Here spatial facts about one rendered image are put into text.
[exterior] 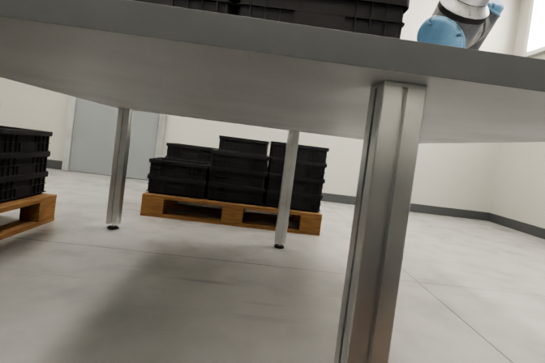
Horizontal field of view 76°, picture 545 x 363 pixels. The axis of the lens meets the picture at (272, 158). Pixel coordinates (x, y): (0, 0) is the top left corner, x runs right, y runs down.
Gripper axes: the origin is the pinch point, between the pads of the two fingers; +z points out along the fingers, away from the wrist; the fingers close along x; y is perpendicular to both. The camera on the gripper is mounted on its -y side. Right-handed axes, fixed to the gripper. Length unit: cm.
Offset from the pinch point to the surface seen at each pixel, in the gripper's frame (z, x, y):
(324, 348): 95, -3, 15
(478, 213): 87, 110, 392
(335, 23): 10.0, -10.8, -4.2
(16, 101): 21, 422, -55
